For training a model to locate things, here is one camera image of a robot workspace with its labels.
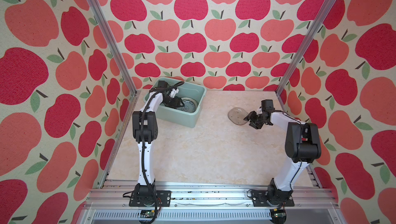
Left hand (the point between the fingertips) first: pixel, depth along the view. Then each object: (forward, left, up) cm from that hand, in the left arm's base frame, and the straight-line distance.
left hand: (182, 105), depth 103 cm
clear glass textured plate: (+3, -5, -2) cm, 6 cm away
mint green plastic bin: (+6, -8, +8) cm, 14 cm away
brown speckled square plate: (-4, -38, -7) cm, 39 cm away
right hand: (-10, -44, -3) cm, 46 cm away
